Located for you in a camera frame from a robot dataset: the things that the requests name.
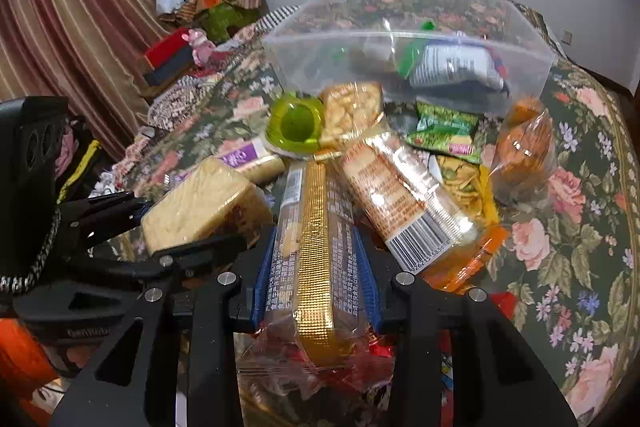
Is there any purple label biscuit packet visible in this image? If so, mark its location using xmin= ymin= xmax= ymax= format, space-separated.
xmin=217 ymin=138 xmax=287 ymax=184

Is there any clear bag of orange snacks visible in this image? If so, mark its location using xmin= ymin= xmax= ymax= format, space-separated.
xmin=491 ymin=96 xmax=557 ymax=204

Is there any gold wafer packet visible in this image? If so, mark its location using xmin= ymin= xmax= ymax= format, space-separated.
xmin=270 ymin=157 xmax=362 ymax=369

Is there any yellow cake packet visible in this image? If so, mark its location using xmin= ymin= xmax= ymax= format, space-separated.
xmin=141 ymin=156 xmax=274 ymax=259

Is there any braided grey cable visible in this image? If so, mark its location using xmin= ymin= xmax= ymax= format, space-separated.
xmin=0 ymin=207 xmax=62 ymax=294

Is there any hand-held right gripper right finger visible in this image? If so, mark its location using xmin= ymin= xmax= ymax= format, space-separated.
xmin=351 ymin=227 xmax=578 ymax=427

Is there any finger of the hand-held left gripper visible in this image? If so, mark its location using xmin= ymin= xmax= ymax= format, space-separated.
xmin=56 ymin=191 xmax=154 ymax=254
xmin=67 ymin=234 xmax=251 ymax=289

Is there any orange label cracker packet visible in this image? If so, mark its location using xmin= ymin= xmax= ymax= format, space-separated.
xmin=339 ymin=131 xmax=482 ymax=279

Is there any pink plush toy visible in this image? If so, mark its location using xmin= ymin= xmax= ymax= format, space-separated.
xmin=186 ymin=28 xmax=217 ymax=68

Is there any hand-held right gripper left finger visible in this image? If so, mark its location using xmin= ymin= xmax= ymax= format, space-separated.
xmin=50 ymin=227 xmax=279 ymax=427

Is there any green wrapper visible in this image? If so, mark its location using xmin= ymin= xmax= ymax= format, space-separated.
xmin=394 ymin=21 xmax=437 ymax=78

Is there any orange snack packet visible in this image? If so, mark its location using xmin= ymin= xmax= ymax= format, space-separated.
xmin=419 ymin=225 xmax=512 ymax=294

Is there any white and blue snack packet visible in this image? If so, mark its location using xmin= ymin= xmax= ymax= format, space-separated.
xmin=409 ymin=43 xmax=507 ymax=91

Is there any clear plastic container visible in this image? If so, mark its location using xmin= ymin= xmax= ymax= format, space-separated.
xmin=261 ymin=0 xmax=557 ymax=118

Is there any green jelly cup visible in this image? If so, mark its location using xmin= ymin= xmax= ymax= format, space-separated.
xmin=266 ymin=94 xmax=327 ymax=156

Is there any orange cloth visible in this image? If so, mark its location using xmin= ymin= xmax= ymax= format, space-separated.
xmin=0 ymin=316 xmax=57 ymax=389

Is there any red box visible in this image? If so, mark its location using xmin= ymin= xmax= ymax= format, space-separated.
xmin=143 ymin=28 xmax=194 ymax=68

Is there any black bag with yellow trim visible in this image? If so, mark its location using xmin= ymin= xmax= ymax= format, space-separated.
xmin=54 ymin=138 xmax=104 ymax=204

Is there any patchwork quilt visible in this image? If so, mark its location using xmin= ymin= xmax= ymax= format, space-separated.
xmin=134 ymin=6 xmax=301 ymax=142

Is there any yellow chips packet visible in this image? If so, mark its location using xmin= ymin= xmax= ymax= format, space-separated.
xmin=434 ymin=153 xmax=502 ymax=229

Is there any striped curtain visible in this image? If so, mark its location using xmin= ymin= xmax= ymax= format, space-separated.
xmin=0 ymin=0 xmax=175 ymax=160

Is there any clear cracker packet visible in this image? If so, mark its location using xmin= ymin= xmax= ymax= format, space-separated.
xmin=319 ymin=81 xmax=387 ymax=148

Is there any green snack packet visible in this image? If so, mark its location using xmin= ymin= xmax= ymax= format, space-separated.
xmin=404 ymin=101 xmax=482 ymax=164

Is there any green plush cloth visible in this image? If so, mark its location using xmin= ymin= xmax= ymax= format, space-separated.
xmin=201 ymin=3 xmax=257 ymax=44

